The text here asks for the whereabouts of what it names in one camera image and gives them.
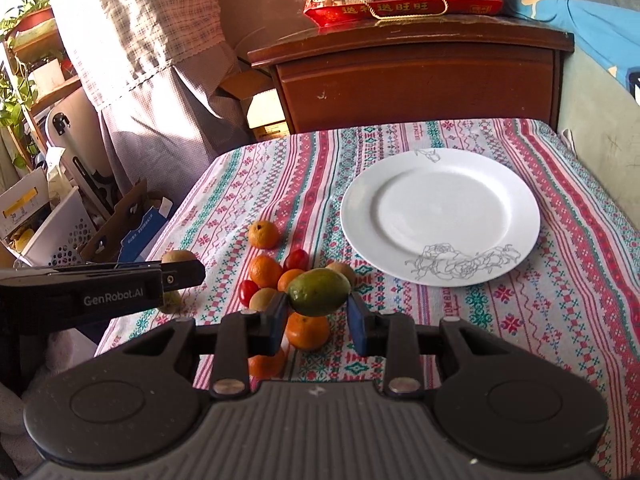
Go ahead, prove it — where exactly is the brown kiwi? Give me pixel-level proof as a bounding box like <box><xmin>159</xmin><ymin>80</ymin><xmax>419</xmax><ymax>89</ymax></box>
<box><xmin>160</xmin><ymin>249</ymin><xmax>198</xmax><ymax>264</ymax></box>
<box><xmin>326</xmin><ymin>261</ymin><xmax>356</xmax><ymax>286</ymax></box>

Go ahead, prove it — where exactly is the lowest orange mandarin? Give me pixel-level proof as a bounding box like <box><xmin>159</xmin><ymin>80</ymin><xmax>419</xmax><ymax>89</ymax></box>
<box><xmin>248</xmin><ymin>349</ymin><xmax>286</xmax><ymax>380</ymax></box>

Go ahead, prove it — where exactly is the yellow-brown small fruit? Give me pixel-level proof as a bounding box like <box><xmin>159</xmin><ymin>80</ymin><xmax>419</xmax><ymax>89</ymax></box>
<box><xmin>248</xmin><ymin>287</ymin><xmax>278</xmax><ymax>312</ymax></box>

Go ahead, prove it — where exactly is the red cherry tomato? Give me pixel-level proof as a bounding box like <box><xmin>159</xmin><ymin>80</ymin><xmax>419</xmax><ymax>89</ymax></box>
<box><xmin>284</xmin><ymin>248</ymin><xmax>310</xmax><ymax>271</ymax></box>
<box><xmin>239</xmin><ymin>280</ymin><xmax>259</xmax><ymax>308</ymax></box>

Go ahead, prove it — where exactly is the small orange mandarin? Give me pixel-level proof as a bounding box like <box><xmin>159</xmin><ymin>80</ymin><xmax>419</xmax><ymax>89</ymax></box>
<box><xmin>278</xmin><ymin>269</ymin><xmax>305</xmax><ymax>292</ymax></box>

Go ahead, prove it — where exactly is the blue white cardboard box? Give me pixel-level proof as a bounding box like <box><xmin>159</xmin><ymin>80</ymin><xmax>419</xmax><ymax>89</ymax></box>
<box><xmin>117</xmin><ymin>197</ymin><xmax>174</xmax><ymax>263</ymax></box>

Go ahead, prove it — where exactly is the white perforated plastic basket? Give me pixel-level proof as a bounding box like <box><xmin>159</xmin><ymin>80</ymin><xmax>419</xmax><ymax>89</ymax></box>
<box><xmin>23</xmin><ymin>186</ymin><xmax>96</xmax><ymax>266</ymax></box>

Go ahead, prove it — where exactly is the striped patterned tablecloth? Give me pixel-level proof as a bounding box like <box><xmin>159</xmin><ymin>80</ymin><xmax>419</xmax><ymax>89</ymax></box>
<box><xmin>94</xmin><ymin>117</ymin><xmax>640</xmax><ymax>480</ymax></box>

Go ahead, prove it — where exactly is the white floral plate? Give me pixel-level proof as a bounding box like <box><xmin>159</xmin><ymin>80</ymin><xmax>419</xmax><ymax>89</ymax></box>
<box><xmin>340</xmin><ymin>148</ymin><xmax>540</xmax><ymax>287</ymax></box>

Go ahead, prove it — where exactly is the wooden plant shelf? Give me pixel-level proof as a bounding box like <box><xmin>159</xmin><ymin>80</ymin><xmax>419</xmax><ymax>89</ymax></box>
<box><xmin>11</xmin><ymin>7</ymin><xmax>80</xmax><ymax>168</ymax></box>

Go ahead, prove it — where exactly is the dark wooden nightstand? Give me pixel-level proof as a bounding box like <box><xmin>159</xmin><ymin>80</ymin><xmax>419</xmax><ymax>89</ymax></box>
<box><xmin>248</xmin><ymin>15</ymin><xmax>574</xmax><ymax>133</ymax></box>

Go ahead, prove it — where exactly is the grey-green sofa cushion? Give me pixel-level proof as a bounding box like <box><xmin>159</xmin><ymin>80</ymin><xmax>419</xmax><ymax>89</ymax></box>
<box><xmin>559</xmin><ymin>0</ymin><xmax>639</xmax><ymax>226</ymax></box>

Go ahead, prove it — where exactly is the blue cartoon pillow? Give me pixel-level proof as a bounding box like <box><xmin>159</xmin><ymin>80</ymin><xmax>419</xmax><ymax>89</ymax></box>
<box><xmin>503</xmin><ymin>0</ymin><xmax>640</xmax><ymax>102</ymax></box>

